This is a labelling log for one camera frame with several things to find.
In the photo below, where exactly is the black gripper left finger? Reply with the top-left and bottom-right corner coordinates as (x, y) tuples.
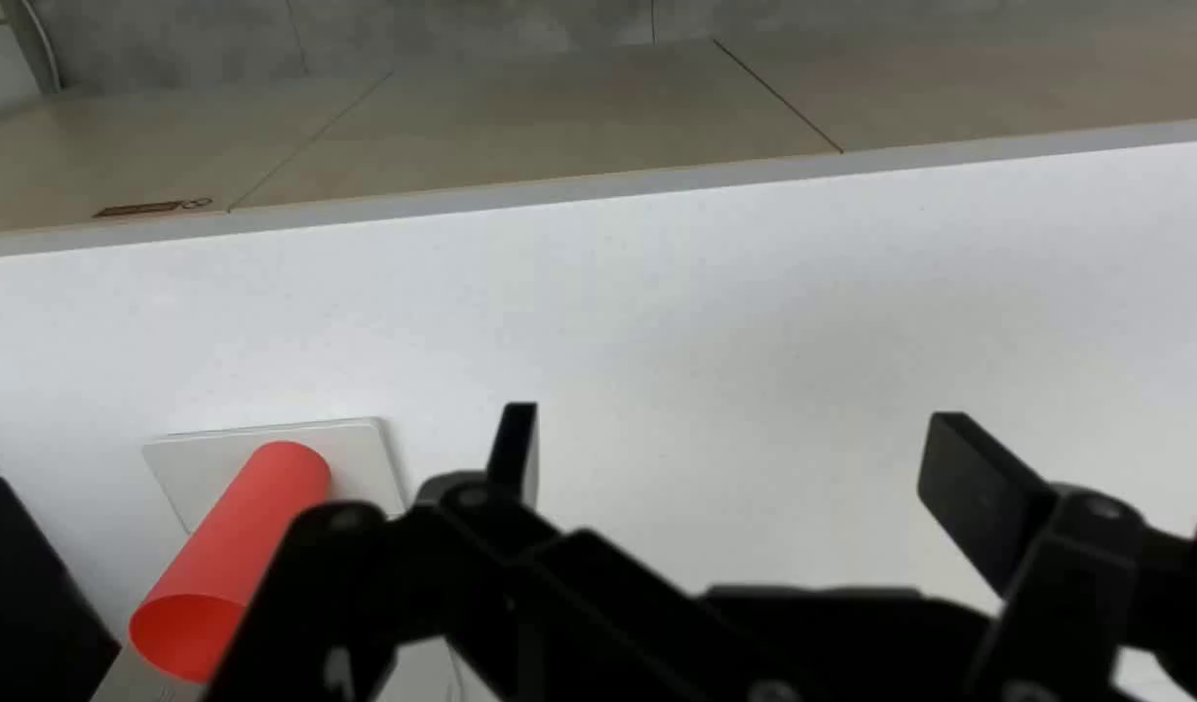
(208, 403), (780, 702)

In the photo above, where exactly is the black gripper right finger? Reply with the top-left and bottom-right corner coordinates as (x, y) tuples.
(916, 415), (1197, 702)

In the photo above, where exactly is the orange plastic cup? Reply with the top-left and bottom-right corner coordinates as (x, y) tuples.
(127, 442), (330, 685)

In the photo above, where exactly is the white coffeemaker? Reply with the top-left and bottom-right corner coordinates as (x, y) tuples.
(125, 418), (409, 685)

